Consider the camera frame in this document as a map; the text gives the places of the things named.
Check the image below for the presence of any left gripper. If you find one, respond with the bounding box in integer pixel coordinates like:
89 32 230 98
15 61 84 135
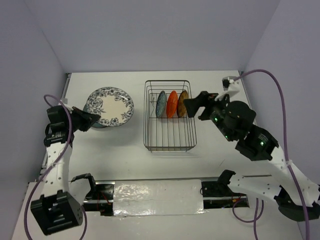
65 106 100 132

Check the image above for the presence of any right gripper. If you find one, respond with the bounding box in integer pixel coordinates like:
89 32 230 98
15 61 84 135
181 89 234 141

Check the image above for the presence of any speckled white plate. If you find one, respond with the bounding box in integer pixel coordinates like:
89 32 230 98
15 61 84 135
85 86 134 127

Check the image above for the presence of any dark green plate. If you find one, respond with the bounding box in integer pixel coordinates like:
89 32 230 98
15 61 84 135
83 104 111 129

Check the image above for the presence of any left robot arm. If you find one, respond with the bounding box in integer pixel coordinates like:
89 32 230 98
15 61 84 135
30 105 100 236

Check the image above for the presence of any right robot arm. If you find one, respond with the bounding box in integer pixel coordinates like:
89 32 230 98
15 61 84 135
183 91 320 222

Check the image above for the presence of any yellow brown plate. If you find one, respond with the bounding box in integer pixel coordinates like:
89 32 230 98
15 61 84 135
176 90 189 118

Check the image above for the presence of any orange plate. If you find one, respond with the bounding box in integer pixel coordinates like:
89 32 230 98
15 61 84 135
166 90 178 118

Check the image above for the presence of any small blue patterned plate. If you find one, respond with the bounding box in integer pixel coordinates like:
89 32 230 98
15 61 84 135
155 90 167 118

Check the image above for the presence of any silver foil tape patch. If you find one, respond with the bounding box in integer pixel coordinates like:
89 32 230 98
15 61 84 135
112 179 205 217

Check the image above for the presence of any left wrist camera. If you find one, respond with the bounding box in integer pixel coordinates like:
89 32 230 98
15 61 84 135
60 98 68 104

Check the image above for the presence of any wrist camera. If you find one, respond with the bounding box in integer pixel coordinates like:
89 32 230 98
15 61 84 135
214 76 240 101
60 98 68 104

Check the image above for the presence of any wire dish rack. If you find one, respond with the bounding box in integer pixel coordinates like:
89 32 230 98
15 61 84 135
143 80 197 152

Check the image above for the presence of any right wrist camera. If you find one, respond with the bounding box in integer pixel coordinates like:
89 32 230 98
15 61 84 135
214 76 240 101

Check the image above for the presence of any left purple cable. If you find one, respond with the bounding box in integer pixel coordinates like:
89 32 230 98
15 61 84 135
24 94 88 240

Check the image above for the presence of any black mounting rail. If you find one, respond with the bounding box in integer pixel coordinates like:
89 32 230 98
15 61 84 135
83 178 249 217

